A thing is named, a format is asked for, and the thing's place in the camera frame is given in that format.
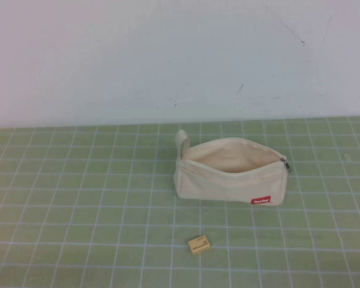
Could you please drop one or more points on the beige rectangular eraser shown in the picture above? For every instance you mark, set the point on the beige rectangular eraser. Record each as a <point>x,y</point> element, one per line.
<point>199,242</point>

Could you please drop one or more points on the cream canvas pencil case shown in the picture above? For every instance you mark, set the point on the cream canvas pencil case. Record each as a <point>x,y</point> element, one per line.
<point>216,189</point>

